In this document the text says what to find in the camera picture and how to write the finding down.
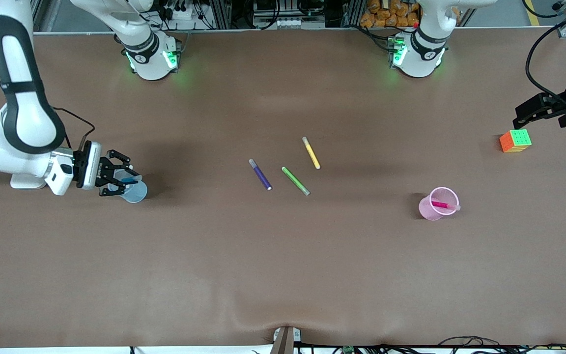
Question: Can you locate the white power strip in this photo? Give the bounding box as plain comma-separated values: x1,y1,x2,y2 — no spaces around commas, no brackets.
164,5,200,21

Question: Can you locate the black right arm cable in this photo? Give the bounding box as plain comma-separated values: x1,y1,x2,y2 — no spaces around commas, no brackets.
52,107,96,153

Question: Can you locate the white stand with pole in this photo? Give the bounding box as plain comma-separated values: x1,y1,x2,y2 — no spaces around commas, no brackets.
0,112,48,190

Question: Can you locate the aluminium profile rack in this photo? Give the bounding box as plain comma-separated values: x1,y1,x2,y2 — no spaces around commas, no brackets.
203,0,362,30

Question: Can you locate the green marker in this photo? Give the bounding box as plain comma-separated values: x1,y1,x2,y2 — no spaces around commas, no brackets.
281,166,311,196

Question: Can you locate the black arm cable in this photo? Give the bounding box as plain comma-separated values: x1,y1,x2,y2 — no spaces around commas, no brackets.
52,107,96,153
525,10,566,106

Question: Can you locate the orange packed items pile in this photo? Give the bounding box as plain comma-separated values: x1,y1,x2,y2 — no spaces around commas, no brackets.
359,0,422,29

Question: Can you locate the pink plastic cup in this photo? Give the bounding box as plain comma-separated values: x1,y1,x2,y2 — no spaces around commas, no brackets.
419,187,460,221

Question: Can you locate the purple marker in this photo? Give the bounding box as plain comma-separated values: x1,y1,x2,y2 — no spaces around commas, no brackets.
248,158,273,191

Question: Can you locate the colourful puzzle cube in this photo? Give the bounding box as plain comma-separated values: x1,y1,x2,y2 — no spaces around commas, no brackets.
499,129,533,153

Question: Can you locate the blue plastic cup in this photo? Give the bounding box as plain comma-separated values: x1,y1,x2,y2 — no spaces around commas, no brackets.
108,169,148,204

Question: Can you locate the yellow marker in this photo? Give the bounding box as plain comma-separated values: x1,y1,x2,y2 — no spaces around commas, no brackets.
302,136,321,170

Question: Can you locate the metal table edge bracket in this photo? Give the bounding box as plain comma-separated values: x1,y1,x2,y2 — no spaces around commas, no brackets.
273,326,302,354

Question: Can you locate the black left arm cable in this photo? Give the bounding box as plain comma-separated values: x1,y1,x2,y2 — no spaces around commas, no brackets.
525,10,566,106

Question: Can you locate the white terminal strip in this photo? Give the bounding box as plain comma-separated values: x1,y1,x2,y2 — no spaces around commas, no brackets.
272,18,309,29

